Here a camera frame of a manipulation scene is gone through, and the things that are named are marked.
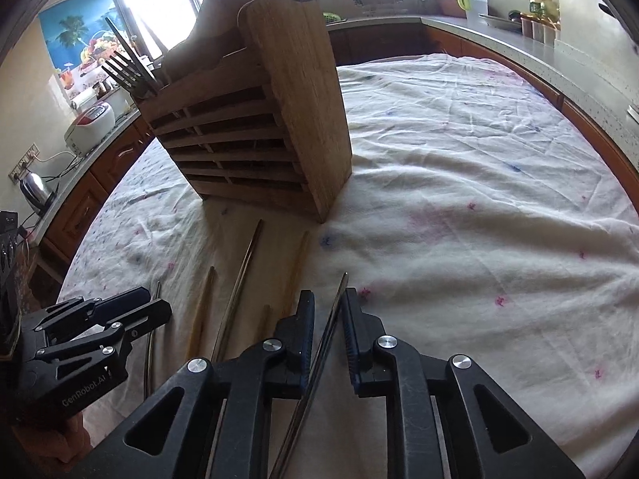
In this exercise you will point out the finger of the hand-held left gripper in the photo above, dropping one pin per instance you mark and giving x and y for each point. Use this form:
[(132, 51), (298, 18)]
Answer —
[(100, 305), (135, 324)]

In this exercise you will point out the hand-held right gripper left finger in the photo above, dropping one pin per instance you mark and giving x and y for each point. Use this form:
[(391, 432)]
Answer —
[(307, 329)]

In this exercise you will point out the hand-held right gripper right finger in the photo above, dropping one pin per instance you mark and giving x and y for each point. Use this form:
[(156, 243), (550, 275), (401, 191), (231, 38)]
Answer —
[(352, 329)]

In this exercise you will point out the wooden utensil holder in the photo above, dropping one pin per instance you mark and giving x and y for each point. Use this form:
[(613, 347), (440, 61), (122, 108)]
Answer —
[(239, 124)]

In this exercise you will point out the metal fork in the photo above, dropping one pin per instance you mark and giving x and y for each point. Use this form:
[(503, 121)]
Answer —
[(145, 87)]

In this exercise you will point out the person's left hand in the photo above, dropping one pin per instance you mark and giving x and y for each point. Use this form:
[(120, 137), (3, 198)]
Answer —
[(75, 439)]

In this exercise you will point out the wooden chopstick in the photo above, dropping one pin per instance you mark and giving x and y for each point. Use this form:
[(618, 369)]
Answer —
[(297, 269), (202, 309)]

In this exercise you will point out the steel electric kettle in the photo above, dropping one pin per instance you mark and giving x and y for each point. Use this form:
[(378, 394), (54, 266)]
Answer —
[(36, 190)]

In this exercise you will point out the floral white tablecloth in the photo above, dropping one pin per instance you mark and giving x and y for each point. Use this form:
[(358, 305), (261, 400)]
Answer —
[(449, 209)]

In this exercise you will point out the pink and white rice cooker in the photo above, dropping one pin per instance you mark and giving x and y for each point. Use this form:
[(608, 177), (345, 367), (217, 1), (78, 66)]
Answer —
[(90, 127)]

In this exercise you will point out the green plastic basket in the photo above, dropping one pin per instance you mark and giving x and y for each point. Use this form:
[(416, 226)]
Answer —
[(333, 18)]

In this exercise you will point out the red pot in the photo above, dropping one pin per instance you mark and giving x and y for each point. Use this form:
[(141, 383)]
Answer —
[(447, 4)]

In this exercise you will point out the metal tray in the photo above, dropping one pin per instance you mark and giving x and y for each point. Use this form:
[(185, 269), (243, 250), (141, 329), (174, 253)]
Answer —
[(501, 20)]

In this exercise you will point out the white jug with green lid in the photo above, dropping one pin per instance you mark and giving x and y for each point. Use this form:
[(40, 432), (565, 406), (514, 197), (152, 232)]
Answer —
[(473, 6)]

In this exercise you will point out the white spice jars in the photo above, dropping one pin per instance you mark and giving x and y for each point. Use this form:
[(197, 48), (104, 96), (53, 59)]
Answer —
[(538, 29)]

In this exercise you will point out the cooking oil bottles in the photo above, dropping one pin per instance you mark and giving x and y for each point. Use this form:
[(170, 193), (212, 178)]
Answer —
[(544, 2)]

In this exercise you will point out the wall power outlets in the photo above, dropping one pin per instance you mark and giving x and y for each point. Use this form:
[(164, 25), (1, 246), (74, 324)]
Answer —
[(22, 162)]

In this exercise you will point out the tropical fruit wall poster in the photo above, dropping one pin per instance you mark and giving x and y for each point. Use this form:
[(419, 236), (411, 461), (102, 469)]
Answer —
[(70, 30)]

